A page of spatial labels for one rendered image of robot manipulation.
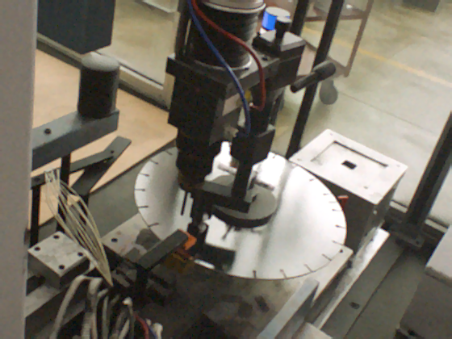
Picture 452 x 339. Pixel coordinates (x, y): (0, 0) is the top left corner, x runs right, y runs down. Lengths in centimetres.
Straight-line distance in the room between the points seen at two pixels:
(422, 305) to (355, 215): 19
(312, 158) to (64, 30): 65
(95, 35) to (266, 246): 39
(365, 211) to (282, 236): 29
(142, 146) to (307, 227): 57
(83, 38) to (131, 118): 83
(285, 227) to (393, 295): 35
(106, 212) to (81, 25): 59
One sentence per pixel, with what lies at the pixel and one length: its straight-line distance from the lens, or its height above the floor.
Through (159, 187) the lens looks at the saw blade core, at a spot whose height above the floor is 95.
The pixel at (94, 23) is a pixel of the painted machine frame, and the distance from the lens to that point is 67.
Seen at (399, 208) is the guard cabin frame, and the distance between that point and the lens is 135.
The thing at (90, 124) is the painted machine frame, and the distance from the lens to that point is 88.
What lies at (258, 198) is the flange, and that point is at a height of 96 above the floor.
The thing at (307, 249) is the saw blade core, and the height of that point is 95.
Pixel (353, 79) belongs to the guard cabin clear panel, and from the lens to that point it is 130.
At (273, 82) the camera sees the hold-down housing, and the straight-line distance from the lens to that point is 72.
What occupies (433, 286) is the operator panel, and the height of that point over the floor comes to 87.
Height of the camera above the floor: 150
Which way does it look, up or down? 30 degrees down
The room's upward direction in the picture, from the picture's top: 11 degrees clockwise
